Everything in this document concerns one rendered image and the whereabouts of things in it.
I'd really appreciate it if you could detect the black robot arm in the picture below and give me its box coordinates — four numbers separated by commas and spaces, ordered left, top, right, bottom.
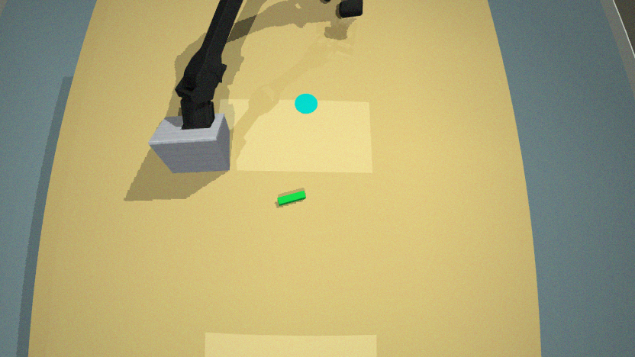
175, 0, 243, 130

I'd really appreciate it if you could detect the cyan circle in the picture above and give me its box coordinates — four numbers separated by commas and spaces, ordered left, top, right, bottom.
295, 94, 318, 114

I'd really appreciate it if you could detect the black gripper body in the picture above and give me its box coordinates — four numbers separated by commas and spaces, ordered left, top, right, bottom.
339, 0, 363, 18

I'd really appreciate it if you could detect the green rectangular post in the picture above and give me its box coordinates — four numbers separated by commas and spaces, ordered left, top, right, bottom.
277, 191, 306, 206

